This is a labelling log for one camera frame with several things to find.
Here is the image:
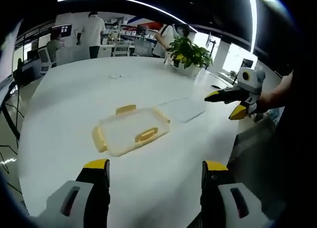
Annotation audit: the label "ceiling light strip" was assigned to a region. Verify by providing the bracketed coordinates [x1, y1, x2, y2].
[56, 0, 198, 33]
[247, 0, 259, 54]

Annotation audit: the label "small clear bottle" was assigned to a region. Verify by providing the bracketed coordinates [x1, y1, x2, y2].
[163, 52, 174, 66]

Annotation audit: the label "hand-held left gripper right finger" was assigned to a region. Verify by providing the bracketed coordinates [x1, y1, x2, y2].
[200, 160, 271, 228]

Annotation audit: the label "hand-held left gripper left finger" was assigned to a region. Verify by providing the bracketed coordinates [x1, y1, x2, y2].
[29, 159, 111, 228]

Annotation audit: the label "black tripod stand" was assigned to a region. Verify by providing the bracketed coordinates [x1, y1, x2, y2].
[0, 80, 26, 141]

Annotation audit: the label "white office chair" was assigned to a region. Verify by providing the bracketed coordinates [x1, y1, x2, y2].
[37, 47, 53, 74]
[112, 40, 131, 57]

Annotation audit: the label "green potted plant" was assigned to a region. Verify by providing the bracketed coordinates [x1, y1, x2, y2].
[169, 36, 213, 70]

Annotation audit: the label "clear plastic lid yellow buckles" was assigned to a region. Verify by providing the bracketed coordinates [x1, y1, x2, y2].
[92, 104, 171, 157]

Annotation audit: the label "grey mesh chair back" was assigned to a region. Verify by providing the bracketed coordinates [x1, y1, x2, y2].
[226, 115, 288, 216]

